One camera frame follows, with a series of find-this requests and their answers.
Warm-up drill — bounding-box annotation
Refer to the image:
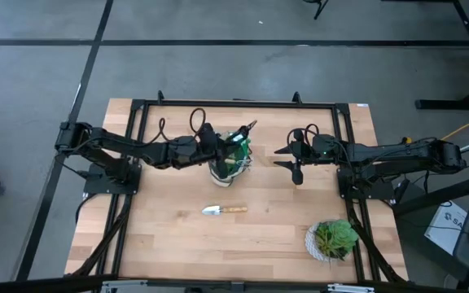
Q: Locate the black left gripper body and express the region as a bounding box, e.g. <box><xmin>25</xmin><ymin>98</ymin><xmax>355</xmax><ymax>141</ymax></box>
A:
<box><xmin>167</xmin><ymin>122</ymin><xmax>230</xmax><ymax>180</ymax></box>

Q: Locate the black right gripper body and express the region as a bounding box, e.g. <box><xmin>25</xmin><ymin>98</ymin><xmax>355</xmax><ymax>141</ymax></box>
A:
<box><xmin>291</xmin><ymin>129</ymin><xmax>340</xmax><ymax>185</ymax></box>

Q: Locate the transparent green plastic bottle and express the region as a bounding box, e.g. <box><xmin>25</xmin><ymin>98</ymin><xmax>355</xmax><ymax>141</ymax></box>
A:
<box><xmin>228</xmin><ymin>138</ymin><xmax>252</xmax><ymax>172</ymax></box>

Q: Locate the beige green gardening bag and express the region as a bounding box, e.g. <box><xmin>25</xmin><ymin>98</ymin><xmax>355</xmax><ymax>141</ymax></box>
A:
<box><xmin>208</xmin><ymin>129</ymin><xmax>254</xmax><ymax>188</ymax></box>

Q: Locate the wooden handled metal trowel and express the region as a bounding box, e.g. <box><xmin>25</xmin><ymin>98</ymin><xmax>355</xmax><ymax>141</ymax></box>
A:
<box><xmin>201</xmin><ymin>204</ymin><xmax>248</xmax><ymax>216</ymax></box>

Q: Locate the succulent in white pot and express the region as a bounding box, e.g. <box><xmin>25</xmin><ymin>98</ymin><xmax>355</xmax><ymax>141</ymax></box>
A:
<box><xmin>304</xmin><ymin>218</ymin><xmax>360</xmax><ymax>262</ymax></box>

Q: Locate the black chair base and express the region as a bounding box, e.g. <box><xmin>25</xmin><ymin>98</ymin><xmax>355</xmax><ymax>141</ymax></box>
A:
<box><xmin>302</xmin><ymin>0</ymin><xmax>330</xmax><ymax>20</ymax></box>

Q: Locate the white cardboard box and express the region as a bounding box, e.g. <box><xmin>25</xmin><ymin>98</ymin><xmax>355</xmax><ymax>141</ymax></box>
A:
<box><xmin>423</xmin><ymin>200</ymin><xmax>469</xmax><ymax>256</ymax></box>

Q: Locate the wooden handled hand rake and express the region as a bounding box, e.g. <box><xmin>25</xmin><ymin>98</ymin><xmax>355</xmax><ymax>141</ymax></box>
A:
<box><xmin>224</xmin><ymin>157</ymin><xmax>254</xmax><ymax>168</ymax></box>

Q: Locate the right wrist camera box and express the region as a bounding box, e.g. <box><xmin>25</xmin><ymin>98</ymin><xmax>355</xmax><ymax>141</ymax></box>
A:
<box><xmin>313</xmin><ymin>133</ymin><xmax>337</xmax><ymax>150</ymax></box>

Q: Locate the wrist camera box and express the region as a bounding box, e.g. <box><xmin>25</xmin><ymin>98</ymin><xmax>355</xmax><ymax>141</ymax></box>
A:
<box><xmin>313</xmin><ymin>133</ymin><xmax>337</xmax><ymax>150</ymax></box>
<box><xmin>171</xmin><ymin>136</ymin><xmax>198</xmax><ymax>159</ymax></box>

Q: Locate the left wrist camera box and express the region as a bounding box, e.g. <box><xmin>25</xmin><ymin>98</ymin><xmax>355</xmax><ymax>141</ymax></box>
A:
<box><xmin>171</xmin><ymin>136</ymin><xmax>198</xmax><ymax>159</ymax></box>

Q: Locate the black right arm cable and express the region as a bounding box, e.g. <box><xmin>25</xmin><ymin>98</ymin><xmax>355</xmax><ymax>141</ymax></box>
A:
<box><xmin>286</xmin><ymin>123</ymin><xmax>321</xmax><ymax>143</ymax></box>

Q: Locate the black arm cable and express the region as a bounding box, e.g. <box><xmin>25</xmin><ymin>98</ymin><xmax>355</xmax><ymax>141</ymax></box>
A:
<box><xmin>286</xmin><ymin>123</ymin><xmax>321</xmax><ymax>143</ymax></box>
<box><xmin>159</xmin><ymin>107</ymin><xmax>208</xmax><ymax>143</ymax></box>

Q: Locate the black table frame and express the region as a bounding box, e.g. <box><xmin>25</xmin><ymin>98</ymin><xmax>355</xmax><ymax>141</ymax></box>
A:
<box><xmin>71</xmin><ymin>90</ymin><xmax>409</xmax><ymax>286</ymax></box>

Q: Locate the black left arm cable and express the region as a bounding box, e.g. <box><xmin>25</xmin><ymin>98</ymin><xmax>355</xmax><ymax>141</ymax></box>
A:
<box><xmin>159</xmin><ymin>107</ymin><xmax>208</xmax><ymax>143</ymax></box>

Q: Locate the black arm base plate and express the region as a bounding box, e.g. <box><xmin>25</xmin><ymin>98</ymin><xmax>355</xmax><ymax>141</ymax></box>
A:
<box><xmin>337</xmin><ymin>166</ymin><xmax>395</xmax><ymax>201</ymax></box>
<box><xmin>82</xmin><ymin>162</ymin><xmax>142</xmax><ymax>195</ymax></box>

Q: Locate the black desk frame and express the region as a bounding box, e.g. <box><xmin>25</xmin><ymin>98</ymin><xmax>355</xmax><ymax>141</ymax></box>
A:
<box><xmin>415</xmin><ymin>0</ymin><xmax>469</xmax><ymax>112</ymax></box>

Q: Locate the yellow cable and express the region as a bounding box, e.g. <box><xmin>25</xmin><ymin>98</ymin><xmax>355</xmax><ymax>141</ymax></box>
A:
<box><xmin>441</xmin><ymin>107</ymin><xmax>469</xmax><ymax>142</ymax></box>

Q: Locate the black camera mount rail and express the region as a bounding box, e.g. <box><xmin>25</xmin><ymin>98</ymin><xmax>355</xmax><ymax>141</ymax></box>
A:
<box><xmin>0</xmin><ymin>274</ymin><xmax>469</xmax><ymax>293</ymax></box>

